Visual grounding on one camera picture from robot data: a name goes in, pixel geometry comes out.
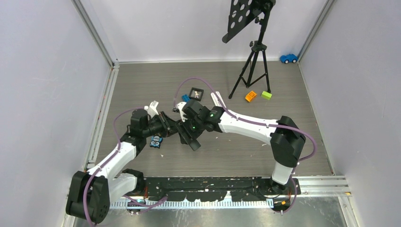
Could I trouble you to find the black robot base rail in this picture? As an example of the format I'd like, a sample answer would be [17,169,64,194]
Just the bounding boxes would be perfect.
[126,174,301,202]

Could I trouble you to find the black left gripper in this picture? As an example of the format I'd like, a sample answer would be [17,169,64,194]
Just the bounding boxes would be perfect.
[142,112,178,138]

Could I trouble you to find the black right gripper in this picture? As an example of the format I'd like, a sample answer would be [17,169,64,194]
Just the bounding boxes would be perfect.
[174,115,205,145]

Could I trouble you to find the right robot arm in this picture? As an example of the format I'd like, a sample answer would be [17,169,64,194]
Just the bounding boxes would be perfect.
[174,99,306,194]

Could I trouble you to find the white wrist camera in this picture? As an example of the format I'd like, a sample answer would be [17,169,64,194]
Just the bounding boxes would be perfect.
[144,100,159,118]
[172,102,187,122]

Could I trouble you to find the green toy brick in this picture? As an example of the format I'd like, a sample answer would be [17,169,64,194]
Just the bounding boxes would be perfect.
[261,91,272,100]

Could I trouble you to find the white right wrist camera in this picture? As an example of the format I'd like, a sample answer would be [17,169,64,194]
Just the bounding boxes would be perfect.
[172,102,187,122]

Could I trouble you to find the blue toy car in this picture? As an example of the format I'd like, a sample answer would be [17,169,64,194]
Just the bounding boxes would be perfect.
[279,54,298,64]

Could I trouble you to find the blue robot face toy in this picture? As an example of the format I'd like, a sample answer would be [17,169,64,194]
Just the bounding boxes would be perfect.
[149,136,163,148]

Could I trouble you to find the black square frame box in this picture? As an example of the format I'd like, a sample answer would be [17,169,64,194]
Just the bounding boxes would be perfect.
[189,87,204,102]

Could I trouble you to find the white remote control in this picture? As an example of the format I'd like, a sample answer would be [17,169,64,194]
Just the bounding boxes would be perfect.
[210,91,226,107]

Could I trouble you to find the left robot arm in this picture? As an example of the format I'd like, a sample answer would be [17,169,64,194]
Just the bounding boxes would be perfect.
[66,106,177,226]

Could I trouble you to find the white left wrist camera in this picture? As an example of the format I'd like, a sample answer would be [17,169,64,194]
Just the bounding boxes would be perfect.
[144,100,159,118]

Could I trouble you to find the orange toy brick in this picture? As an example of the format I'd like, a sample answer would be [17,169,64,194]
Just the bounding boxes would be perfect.
[245,91,257,103]

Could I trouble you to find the blue toy brick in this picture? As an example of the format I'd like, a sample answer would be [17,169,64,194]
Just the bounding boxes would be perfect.
[182,95,190,102]

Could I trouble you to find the black tripod stand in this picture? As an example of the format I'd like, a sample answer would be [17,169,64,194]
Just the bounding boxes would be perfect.
[222,0,276,99]

